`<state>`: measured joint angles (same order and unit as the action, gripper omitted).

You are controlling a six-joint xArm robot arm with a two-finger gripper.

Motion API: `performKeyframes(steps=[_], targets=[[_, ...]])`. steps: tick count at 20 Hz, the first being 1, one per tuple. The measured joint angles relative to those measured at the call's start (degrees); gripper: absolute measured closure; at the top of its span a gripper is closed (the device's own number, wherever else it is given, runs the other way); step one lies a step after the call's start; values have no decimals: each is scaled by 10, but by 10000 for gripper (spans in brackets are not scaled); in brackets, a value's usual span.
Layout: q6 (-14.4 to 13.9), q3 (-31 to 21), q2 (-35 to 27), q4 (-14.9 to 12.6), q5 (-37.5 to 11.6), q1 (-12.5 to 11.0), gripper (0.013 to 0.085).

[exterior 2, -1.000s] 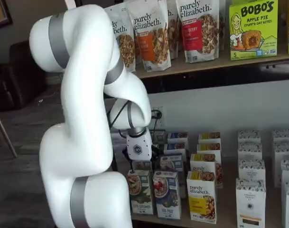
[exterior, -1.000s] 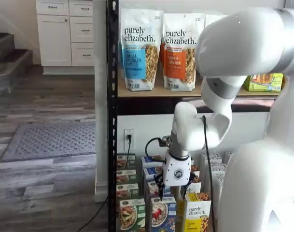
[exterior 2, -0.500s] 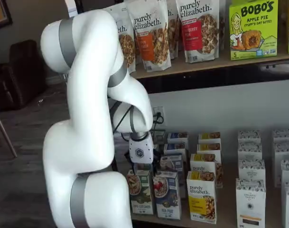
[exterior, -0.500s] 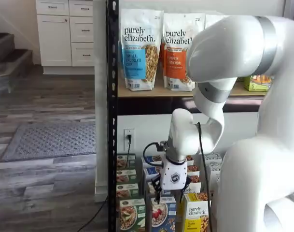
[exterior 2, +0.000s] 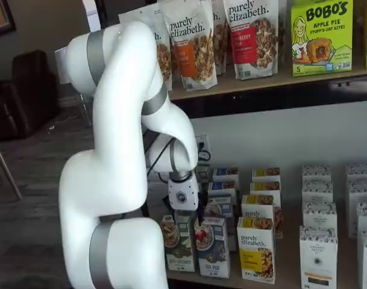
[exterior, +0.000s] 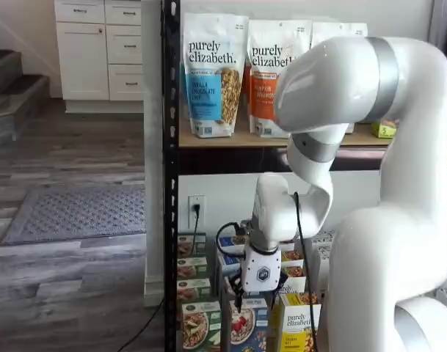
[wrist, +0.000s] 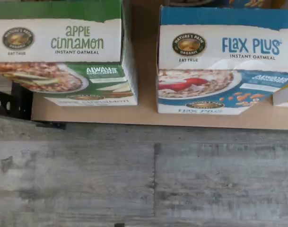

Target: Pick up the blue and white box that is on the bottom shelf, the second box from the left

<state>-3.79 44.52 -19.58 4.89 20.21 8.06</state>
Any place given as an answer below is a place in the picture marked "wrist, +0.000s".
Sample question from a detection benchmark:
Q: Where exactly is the yellow purely elizabeth box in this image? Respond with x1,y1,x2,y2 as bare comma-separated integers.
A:
272,79,288,108

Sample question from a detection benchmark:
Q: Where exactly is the blue flax plus oatmeal box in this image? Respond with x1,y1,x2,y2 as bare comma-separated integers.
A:
157,5,288,115

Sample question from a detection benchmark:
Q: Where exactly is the black metal shelf frame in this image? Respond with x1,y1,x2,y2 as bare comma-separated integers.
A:
0,81,67,131

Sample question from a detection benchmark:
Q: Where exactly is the brown cardboard shelf board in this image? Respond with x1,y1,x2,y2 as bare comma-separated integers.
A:
31,0,288,131

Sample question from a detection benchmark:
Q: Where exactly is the green apple cinnamon oatmeal box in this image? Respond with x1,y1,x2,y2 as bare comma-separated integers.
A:
0,0,139,106

